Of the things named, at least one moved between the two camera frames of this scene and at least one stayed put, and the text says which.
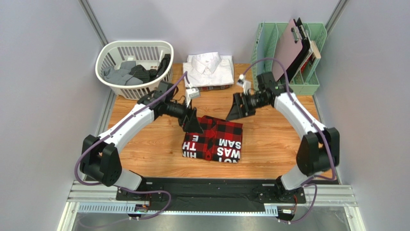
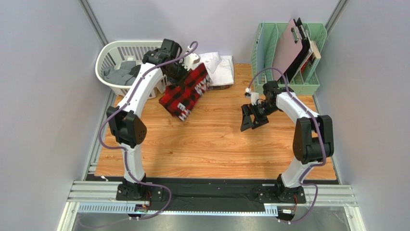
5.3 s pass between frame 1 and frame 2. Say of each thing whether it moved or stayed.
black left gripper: moved
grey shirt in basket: stayed
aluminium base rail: stayed
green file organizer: stayed
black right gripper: moved
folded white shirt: stayed
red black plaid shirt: moved
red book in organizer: stayed
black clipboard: stayed
